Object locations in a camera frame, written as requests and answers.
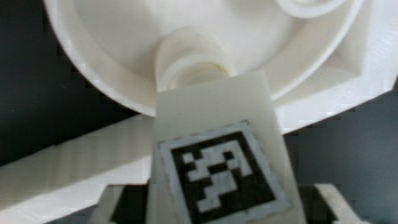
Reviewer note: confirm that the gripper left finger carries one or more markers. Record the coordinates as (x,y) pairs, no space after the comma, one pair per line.
(121,205)

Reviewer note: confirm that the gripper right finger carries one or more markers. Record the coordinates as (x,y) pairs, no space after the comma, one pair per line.
(327,209)

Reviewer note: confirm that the white stool leg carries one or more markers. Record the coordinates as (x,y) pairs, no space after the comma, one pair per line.
(222,181)

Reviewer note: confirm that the white round stool seat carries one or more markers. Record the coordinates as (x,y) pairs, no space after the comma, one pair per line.
(137,41)

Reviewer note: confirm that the white U-shaped frame fence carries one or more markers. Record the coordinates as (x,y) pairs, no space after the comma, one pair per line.
(53,181)

